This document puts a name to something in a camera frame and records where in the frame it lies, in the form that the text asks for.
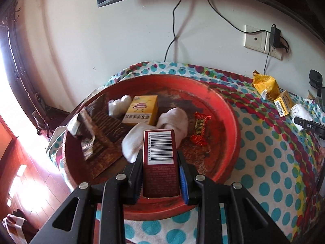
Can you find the red white cigarette box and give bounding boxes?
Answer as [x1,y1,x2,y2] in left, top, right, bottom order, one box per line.
[143,130,180,198]

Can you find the black camera on stand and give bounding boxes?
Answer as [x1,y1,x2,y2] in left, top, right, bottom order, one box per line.
[309,69,325,105]

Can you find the black adapter cable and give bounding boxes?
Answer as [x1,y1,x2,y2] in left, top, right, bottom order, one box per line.
[204,0,290,76]

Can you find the red round tray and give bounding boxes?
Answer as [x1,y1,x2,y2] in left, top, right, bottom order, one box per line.
[62,74,241,221]

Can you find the black television cable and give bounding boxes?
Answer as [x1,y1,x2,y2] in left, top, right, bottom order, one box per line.
[164,0,187,63]

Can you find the yellow medicine box with barcode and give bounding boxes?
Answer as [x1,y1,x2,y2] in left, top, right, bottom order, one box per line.
[274,90,294,117]

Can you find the yellow snack bag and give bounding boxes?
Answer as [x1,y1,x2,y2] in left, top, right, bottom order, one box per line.
[252,71,280,102]

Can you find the red candy wrapper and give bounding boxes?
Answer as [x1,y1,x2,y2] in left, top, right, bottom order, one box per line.
[190,112,211,146]

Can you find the black power adapter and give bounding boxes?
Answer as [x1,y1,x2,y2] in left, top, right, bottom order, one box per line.
[269,24,281,48]

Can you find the white sock pair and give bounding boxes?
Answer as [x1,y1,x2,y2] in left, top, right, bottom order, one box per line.
[121,107,189,163]

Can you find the colourful polka dot cloth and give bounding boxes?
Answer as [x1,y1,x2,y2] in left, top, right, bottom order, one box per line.
[47,62,324,243]

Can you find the brown patterned snack bag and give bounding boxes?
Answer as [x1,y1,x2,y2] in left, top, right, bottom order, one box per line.
[67,94,131,179]

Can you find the yellow medicine box in tray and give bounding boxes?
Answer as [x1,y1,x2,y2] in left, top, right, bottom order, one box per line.
[122,95,158,126]

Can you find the white wall socket plate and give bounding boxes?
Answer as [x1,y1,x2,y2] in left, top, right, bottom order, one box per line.
[244,25,283,61]

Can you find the clear plastic bag bundle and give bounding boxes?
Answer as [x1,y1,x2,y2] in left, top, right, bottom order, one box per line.
[108,95,132,118]

